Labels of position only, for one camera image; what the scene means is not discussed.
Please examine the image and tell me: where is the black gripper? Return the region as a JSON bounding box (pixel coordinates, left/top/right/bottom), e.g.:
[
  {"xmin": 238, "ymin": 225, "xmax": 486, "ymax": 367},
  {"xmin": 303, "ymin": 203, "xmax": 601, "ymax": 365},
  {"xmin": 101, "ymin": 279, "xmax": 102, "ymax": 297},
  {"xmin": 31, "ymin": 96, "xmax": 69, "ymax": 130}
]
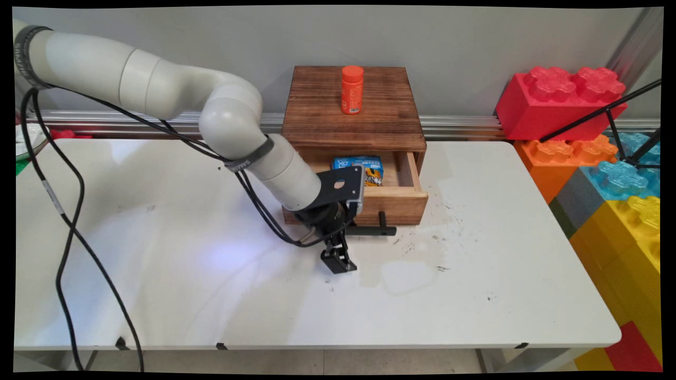
[{"xmin": 293, "ymin": 203, "xmax": 358, "ymax": 274}]

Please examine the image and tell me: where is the wooden drawer with black handle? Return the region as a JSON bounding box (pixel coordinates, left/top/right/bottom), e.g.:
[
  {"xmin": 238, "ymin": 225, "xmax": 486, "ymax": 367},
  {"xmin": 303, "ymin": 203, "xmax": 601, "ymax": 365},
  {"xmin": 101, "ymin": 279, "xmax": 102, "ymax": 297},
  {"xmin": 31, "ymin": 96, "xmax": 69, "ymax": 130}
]
[{"xmin": 282, "ymin": 150, "xmax": 429, "ymax": 237}]

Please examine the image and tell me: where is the blue snack packet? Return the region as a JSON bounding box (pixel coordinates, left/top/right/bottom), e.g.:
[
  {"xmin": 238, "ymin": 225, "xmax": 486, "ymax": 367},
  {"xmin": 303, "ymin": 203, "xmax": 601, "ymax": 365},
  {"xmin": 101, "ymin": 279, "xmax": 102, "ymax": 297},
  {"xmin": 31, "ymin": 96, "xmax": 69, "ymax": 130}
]
[{"xmin": 331, "ymin": 155, "xmax": 384, "ymax": 187}]

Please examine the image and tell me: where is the dark wooden drawer cabinet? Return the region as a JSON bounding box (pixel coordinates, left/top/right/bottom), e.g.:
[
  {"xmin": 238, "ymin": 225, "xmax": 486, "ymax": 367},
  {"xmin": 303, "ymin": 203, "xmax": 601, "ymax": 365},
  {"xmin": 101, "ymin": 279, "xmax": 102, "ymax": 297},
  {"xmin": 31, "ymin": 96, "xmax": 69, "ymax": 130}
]
[{"xmin": 281, "ymin": 65, "xmax": 427, "ymax": 176}]

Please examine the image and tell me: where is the orange plastic bottle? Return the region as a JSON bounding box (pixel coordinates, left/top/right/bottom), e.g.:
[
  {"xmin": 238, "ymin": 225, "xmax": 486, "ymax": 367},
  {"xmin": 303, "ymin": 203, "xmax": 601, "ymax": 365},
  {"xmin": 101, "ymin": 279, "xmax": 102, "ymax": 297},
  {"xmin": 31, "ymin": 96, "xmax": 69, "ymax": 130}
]
[{"xmin": 341, "ymin": 65, "xmax": 364, "ymax": 116}]

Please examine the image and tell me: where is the orange giant toy brick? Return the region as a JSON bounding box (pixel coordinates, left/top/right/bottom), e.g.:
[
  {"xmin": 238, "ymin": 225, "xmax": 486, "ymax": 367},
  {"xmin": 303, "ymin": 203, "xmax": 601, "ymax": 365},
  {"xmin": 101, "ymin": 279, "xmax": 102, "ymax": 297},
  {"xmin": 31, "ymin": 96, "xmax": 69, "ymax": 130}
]
[{"xmin": 513, "ymin": 134, "xmax": 619, "ymax": 205}]

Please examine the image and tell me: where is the grey giant toy brick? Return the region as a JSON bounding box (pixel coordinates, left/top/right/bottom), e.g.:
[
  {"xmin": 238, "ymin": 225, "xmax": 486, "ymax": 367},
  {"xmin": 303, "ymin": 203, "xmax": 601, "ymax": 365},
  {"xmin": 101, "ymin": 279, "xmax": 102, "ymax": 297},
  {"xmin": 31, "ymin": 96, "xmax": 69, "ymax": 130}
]
[{"xmin": 548, "ymin": 167, "xmax": 604, "ymax": 239}]

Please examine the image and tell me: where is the red giant toy brick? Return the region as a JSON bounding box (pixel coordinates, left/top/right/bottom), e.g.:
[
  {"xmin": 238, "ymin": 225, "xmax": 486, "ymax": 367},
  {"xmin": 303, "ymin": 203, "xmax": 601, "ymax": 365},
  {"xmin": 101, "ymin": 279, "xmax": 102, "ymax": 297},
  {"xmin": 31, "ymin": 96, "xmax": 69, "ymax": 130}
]
[{"xmin": 495, "ymin": 65, "xmax": 628, "ymax": 142}]

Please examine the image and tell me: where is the yellow giant toy brick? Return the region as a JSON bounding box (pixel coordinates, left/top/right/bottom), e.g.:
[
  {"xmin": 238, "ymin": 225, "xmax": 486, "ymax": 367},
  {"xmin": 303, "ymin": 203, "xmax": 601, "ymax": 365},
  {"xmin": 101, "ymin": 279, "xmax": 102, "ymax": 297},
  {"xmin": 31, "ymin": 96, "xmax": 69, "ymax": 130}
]
[{"xmin": 568, "ymin": 195, "xmax": 662, "ymax": 366}]

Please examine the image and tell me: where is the translucent blue giant toy brick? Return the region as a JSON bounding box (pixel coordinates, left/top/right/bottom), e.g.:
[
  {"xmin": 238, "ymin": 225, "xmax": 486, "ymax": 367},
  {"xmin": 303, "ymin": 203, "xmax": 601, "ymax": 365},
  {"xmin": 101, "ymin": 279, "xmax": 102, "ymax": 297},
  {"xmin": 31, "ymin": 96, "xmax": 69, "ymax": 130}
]
[{"xmin": 581, "ymin": 131, "xmax": 662, "ymax": 202}]

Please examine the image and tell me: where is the red flat piece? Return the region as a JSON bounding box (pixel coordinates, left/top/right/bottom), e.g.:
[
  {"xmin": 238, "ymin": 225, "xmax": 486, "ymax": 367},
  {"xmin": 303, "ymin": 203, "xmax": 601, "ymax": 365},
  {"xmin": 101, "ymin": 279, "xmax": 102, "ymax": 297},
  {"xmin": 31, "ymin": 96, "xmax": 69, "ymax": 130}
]
[{"xmin": 50, "ymin": 129, "xmax": 93, "ymax": 141}]

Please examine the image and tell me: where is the black tripod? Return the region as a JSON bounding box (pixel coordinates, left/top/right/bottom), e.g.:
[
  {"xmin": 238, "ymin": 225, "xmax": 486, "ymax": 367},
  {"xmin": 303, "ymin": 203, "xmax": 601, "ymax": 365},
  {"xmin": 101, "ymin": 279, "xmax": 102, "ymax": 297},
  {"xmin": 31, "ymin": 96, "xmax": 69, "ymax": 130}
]
[{"xmin": 538, "ymin": 78, "xmax": 662, "ymax": 170}]

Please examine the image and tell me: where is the small red toy brick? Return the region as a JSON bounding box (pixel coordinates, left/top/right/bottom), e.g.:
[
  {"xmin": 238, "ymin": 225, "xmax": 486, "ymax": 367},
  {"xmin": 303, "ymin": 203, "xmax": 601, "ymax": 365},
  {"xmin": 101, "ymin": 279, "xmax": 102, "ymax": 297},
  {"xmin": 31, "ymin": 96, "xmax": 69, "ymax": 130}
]
[{"xmin": 603, "ymin": 320, "xmax": 662, "ymax": 373}]

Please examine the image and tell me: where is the white round dish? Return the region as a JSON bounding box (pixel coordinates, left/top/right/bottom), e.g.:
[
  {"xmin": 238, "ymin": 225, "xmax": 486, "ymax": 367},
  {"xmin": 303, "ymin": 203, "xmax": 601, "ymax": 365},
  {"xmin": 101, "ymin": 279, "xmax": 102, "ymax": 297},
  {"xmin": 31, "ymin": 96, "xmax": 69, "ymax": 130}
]
[{"xmin": 15, "ymin": 123, "xmax": 49, "ymax": 159}]

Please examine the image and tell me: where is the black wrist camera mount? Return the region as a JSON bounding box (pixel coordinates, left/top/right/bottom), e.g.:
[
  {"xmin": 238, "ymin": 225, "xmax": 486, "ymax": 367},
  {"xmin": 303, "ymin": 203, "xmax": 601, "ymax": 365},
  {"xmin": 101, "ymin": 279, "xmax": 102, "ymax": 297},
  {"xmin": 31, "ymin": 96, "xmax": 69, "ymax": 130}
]
[{"xmin": 316, "ymin": 164, "xmax": 365, "ymax": 215}]

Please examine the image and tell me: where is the grey velcro strap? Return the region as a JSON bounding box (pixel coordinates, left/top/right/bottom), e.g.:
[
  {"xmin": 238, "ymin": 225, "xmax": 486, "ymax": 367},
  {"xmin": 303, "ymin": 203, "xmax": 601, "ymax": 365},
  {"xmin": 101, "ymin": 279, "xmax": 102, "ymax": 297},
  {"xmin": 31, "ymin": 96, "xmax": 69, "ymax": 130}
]
[
  {"xmin": 224, "ymin": 136, "xmax": 276, "ymax": 174},
  {"xmin": 13, "ymin": 25, "xmax": 54, "ymax": 91}
]

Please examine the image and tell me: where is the aluminium rail along wall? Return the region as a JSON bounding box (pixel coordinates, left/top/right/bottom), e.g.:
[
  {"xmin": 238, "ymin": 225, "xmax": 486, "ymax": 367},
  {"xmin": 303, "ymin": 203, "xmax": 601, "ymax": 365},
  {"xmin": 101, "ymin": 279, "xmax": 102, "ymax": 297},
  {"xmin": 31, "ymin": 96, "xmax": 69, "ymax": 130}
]
[{"xmin": 23, "ymin": 109, "xmax": 662, "ymax": 141}]

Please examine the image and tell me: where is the white table leg frame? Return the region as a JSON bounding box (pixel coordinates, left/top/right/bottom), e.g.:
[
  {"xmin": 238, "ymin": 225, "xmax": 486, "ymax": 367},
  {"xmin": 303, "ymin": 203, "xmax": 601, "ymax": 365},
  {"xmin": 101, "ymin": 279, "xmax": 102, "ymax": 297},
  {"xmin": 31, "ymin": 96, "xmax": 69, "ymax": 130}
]
[
  {"xmin": 13, "ymin": 349, "xmax": 99, "ymax": 372},
  {"xmin": 475, "ymin": 347, "xmax": 593, "ymax": 373}
]

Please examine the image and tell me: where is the black cable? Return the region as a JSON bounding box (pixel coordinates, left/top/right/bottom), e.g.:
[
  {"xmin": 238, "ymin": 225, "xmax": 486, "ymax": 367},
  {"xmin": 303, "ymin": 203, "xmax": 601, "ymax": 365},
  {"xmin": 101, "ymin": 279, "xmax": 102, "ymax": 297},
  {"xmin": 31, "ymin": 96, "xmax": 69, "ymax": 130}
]
[
  {"xmin": 20, "ymin": 87, "xmax": 349, "ymax": 372},
  {"xmin": 20, "ymin": 87, "xmax": 339, "ymax": 372}
]

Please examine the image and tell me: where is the aluminium profile post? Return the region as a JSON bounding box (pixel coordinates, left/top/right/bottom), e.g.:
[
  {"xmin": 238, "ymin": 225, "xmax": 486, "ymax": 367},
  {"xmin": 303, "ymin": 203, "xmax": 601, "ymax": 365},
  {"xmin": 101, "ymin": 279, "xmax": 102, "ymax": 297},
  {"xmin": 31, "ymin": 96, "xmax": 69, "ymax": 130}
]
[{"xmin": 604, "ymin": 7, "xmax": 664, "ymax": 88}]

